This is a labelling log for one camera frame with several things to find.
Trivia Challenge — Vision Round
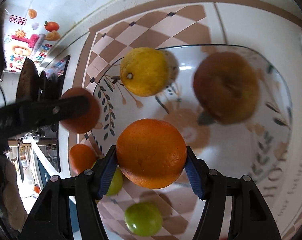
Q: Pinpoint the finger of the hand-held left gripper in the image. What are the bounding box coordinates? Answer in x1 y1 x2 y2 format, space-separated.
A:
18 96 90 131

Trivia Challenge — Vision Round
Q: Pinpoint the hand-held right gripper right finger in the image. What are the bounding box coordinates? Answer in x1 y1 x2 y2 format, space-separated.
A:
185 145 283 240

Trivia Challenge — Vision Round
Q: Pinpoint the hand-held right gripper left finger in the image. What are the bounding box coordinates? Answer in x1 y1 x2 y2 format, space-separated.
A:
19 145 117 240

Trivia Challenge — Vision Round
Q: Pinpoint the red yellow apple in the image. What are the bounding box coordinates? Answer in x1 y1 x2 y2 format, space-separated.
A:
193 52 260 125

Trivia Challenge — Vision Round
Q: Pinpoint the dark orange tangerine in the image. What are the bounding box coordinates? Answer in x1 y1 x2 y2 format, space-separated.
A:
59 87 101 134

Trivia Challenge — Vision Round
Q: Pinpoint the green plum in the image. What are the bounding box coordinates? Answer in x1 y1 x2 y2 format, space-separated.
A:
124 202 163 237
91 160 124 197

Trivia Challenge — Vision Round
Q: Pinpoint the large orange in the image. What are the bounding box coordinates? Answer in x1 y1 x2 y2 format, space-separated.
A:
116 119 188 189

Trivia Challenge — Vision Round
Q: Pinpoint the small orange tangerine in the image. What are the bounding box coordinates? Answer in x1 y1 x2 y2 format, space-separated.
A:
69 144 98 175

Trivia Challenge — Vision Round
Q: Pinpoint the white leaf print bowl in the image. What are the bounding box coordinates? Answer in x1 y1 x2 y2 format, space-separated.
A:
86 44 295 240

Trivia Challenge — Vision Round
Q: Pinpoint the brown checkered tablecloth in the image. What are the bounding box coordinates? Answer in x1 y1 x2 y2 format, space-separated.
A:
67 0 302 240

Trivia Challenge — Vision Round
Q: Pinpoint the yellow lemon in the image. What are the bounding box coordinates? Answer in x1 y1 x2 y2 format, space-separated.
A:
119 47 170 97

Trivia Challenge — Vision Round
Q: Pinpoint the colourful wall poster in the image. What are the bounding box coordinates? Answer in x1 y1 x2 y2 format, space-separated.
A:
3 7 67 74

